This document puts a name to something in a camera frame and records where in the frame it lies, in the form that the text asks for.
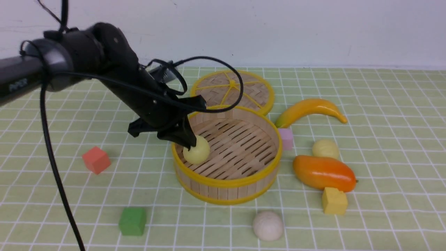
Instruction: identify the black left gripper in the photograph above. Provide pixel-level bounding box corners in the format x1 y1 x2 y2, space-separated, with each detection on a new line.
105 66 206 150

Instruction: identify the yellow bun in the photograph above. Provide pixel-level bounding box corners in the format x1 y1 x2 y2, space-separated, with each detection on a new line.
183 135 210 164
312 139 340 159

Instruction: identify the white bun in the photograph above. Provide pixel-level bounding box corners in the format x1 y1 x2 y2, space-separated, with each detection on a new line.
252 210 284 242

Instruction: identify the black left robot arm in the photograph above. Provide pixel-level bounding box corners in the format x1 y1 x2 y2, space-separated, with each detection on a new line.
0 23 206 148

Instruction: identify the woven bamboo steamer lid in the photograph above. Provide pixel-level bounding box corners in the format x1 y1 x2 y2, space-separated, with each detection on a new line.
191 70 275 115

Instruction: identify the bamboo steamer tray yellow rim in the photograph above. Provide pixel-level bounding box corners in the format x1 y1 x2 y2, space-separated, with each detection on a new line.
171 106 283 205

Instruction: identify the red cube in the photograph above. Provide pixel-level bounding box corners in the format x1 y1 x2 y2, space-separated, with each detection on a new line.
82 146 111 175

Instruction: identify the green cube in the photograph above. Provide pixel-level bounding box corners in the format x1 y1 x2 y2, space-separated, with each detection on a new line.
118 207 147 236

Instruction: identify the pink foam cube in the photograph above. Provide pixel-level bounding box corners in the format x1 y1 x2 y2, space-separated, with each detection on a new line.
278 128 294 151

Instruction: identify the yellow toy banana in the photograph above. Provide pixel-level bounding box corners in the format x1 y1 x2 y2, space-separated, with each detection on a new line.
275 98 348 128

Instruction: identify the orange toy mango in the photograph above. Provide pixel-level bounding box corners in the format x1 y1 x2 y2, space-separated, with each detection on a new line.
293 155 357 193

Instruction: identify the yellow cube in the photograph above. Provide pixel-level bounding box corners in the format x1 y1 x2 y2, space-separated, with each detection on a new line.
322 187 348 215

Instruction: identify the green checkered tablecloth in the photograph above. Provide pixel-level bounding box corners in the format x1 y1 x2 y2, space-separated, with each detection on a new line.
0 66 446 251

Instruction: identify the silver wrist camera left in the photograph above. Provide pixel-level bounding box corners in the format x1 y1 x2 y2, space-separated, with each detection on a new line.
148 63 177 84

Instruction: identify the black cable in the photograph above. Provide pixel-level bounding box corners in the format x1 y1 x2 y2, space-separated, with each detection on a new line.
19 0 244 251

